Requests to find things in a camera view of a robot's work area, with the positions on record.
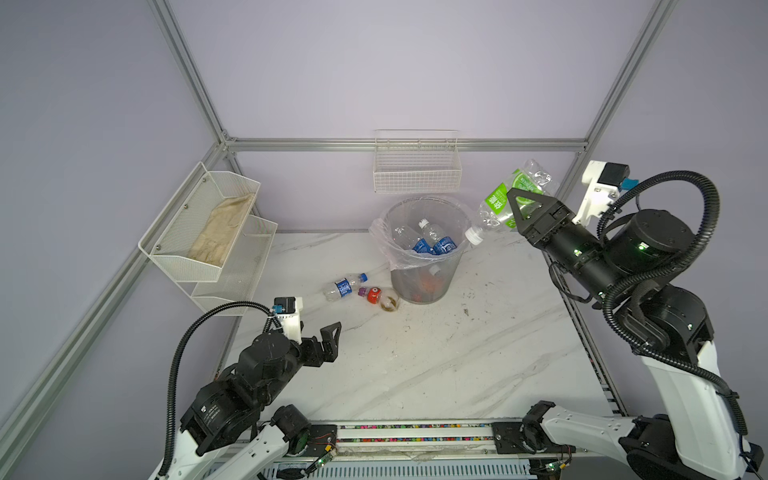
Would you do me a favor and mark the beige cloth in shelf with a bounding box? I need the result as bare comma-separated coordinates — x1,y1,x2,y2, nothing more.
188,194,255,267

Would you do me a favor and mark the orange label yellow-cap bottle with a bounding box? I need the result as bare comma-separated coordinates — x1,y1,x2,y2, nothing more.
418,264,444,298

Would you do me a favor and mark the red cap small bottle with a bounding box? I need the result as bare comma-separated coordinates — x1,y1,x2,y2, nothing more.
358,287,400,312

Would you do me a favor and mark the small blue label bottle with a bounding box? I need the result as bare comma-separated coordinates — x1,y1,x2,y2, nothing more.
323,273,368,302

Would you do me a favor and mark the white wire wall basket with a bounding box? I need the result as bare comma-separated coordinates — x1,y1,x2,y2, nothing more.
373,129,462,194

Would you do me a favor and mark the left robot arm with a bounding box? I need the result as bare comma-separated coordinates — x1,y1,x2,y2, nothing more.
153,297,342,479

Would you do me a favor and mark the green label clear bottle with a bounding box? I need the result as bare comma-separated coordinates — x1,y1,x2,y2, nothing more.
465,159,558,245

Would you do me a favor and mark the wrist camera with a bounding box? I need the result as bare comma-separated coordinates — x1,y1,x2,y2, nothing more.
572,160,639,227
273,297,303,343

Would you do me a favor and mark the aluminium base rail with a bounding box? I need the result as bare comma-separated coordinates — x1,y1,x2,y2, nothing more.
203,416,676,480

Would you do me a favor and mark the grey mesh waste bin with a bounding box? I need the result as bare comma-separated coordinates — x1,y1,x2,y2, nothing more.
369,195,471,305

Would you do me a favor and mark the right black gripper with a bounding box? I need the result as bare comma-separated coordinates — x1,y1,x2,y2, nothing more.
497,184,615,302

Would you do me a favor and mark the clear plastic bin liner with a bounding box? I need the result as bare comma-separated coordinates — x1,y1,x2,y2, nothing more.
369,195,472,271

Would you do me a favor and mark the white mesh shelf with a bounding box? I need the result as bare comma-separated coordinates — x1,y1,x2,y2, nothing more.
138,163,261,283
191,215,278,312

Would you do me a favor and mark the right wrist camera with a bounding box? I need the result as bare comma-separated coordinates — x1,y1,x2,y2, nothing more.
572,160,639,227

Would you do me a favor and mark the white upper mesh shelf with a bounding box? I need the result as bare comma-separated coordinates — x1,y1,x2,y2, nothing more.
138,163,261,283

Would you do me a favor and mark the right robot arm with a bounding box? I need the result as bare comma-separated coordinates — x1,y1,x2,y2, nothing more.
490,163,766,479

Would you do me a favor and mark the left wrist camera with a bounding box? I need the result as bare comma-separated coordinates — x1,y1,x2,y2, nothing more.
273,297,303,343

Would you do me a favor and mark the white lower mesh shelf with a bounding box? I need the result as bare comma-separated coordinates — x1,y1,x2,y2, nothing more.
191,215,278,312

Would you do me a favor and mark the Pocari bottle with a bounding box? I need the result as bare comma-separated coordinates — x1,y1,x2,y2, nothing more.
418,219,457,255

